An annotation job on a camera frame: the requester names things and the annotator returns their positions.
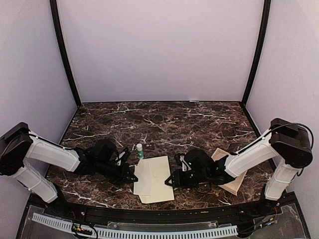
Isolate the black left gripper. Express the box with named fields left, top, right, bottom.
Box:
left=95, top=159, right=138, bottom=185

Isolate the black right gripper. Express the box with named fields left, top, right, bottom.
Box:
left=164, top=168, right=209, bottom=189

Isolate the cream paper envelope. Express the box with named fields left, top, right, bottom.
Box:
left=133, top=156, right=174, bottom=204

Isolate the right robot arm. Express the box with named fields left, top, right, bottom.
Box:
left=164, top=118, right=314, bottom=216

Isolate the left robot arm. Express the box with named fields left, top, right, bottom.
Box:
left=0, top=122, right=138, bottom=217

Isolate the green white glue stick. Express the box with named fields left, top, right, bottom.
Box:
left=136, top=143, right=144, bottom=159

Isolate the black curved front rail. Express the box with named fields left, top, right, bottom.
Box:
left=42, top=194, right=282, bottom=227

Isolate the white slotted cable duct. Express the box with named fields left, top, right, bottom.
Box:
left=32, top=213, right=238, bottom=239

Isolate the left black frame post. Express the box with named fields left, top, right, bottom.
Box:
left=49, top=0, right=82, bottom=107

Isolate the black frame post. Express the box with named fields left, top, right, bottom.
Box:
left=241, top=0, right=271, bottom=108
left=49, top=0, right=82, bottom=107

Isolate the right black frame post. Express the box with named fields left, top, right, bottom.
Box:
left=241, top=0, right=271, bottom=108

